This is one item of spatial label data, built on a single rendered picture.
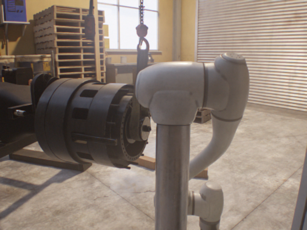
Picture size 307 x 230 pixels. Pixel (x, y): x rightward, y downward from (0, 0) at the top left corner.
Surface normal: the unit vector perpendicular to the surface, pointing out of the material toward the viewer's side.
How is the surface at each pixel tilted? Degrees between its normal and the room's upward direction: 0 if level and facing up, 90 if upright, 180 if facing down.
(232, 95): 110
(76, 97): 42
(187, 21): 90
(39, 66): 90
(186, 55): 90
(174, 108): 86
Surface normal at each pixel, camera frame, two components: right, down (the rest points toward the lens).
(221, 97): 0.06, 0.58
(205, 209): -0.19, 0.21
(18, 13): 0.66, 0.18
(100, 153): -0.35, 0.56
